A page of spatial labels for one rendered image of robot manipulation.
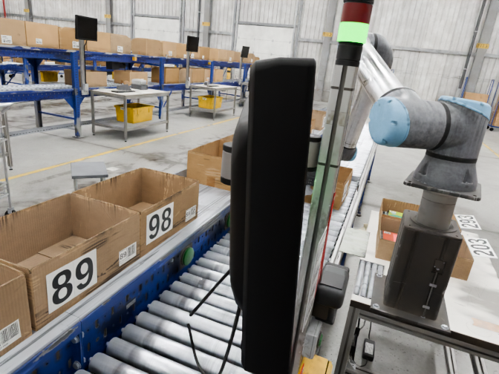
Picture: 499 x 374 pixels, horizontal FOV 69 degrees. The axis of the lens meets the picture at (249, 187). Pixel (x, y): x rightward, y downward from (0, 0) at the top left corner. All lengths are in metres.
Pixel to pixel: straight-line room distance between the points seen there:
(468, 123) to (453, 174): 0.16
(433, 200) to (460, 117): 0.28
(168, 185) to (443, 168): 1.05
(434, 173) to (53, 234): 1.25
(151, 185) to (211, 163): 0.40
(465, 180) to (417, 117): 0.27
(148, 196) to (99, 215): 0.41
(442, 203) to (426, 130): 0.27
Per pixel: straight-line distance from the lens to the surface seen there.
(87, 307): 1.09
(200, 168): 1.96
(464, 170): 1.29
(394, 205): 2.31
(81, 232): 1.42
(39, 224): 1.34
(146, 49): 8.75
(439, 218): 1.35
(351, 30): 0.69
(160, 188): 1.64
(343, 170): 2.56
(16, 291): 0.97
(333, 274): 0.90
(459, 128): 1.25
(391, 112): 1.16
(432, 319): 1.48
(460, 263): 1.80
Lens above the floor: 1.54
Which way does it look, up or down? 19 degrees down
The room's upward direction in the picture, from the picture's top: 6 degrees clockwise
